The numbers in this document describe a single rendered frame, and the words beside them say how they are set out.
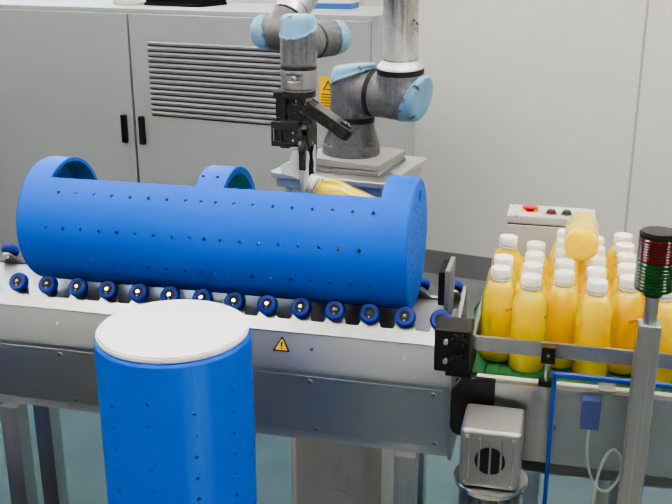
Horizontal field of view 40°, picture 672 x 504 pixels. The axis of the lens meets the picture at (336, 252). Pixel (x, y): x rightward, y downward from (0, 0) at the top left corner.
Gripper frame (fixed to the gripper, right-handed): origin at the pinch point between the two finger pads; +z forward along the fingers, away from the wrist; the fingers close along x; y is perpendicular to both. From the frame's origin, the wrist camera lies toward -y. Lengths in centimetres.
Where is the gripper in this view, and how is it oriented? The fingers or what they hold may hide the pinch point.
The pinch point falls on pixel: (309, 184)
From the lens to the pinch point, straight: 201.2
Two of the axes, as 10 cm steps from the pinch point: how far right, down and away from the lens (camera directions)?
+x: -2.4, 3.0, -9.2
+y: -9.7, -0.8, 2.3
